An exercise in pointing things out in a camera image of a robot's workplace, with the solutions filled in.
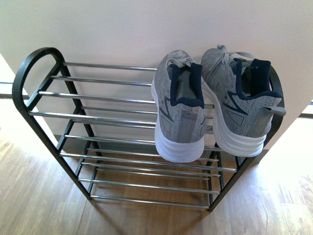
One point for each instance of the grey knit sneaker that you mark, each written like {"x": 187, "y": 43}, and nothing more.
{"x": 239, "y": 87}
{"x": 181, "y": 122}

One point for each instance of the black metal shoe rack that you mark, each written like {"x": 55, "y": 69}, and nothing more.
{"x": 98, "y": 121}

